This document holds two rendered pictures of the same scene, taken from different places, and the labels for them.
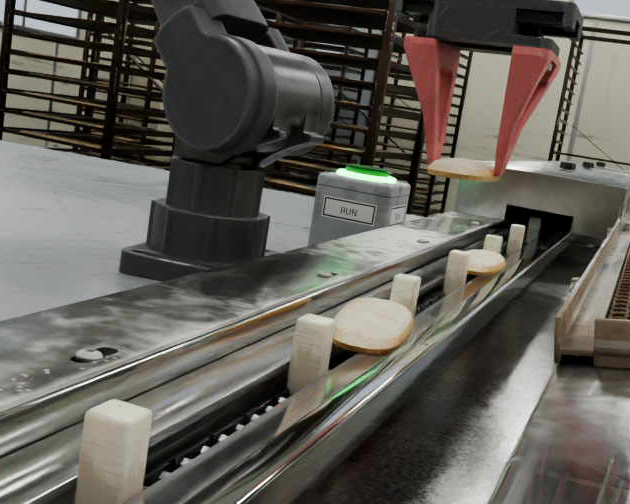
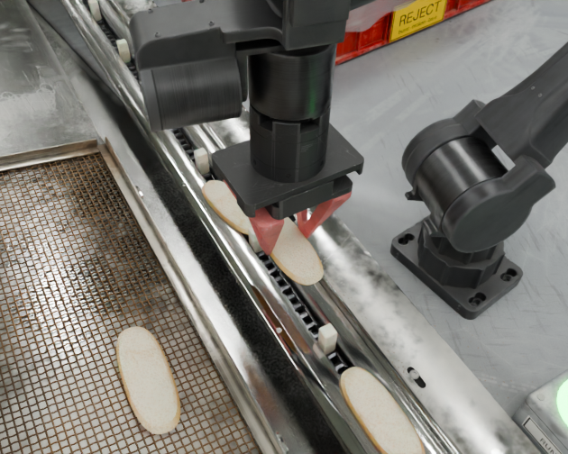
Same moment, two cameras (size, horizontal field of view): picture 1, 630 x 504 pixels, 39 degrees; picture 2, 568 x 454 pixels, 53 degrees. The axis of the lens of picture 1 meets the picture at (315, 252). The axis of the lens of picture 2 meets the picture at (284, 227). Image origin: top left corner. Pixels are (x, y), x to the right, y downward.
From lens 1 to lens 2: 0.90 m
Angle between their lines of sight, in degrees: 108
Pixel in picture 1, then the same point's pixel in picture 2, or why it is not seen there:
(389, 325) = (212, 195)
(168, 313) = (235, 132)
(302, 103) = (430, 197)
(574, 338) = (107, 153)
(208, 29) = (461, 118)
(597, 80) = not seen: outside the picture
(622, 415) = (74, 124)
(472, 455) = (165, 219)
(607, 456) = (68, 109)
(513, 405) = (191, 271)
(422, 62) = not seen: hidden behind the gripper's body
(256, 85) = (407, 154)
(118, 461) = not seen: hidden behind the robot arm
